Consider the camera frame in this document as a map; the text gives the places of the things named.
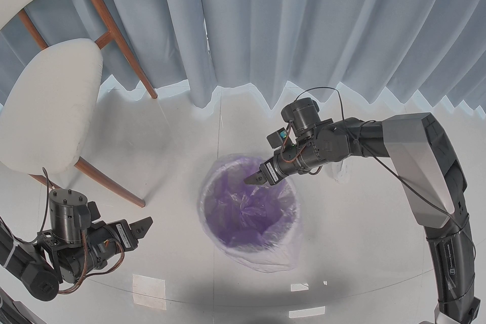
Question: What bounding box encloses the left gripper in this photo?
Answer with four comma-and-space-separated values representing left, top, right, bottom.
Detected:
90, 220, 139, 262

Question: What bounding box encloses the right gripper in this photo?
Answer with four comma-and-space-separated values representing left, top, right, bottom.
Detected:
262, 145, 329, 187

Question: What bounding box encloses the white paper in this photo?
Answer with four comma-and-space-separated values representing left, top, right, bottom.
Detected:
330, 159, 351, 183

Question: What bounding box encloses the purple plastic bag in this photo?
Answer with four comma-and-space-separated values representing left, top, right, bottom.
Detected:
199, 153, 303, 272

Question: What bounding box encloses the white cushioned wooden chair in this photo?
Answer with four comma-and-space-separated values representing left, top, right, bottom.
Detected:
0, 0, 158, 208

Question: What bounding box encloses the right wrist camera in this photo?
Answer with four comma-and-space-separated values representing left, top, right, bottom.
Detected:
267, 127, 297, 152

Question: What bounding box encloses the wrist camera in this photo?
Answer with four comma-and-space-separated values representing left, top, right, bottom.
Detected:
267, 127, 297, 152
77, 200, 102, 229

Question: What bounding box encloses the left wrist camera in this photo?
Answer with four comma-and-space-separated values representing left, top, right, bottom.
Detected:
77, 200, 102, 229

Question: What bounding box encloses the black cable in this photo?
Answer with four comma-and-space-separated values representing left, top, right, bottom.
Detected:
294, 87, 475, 251

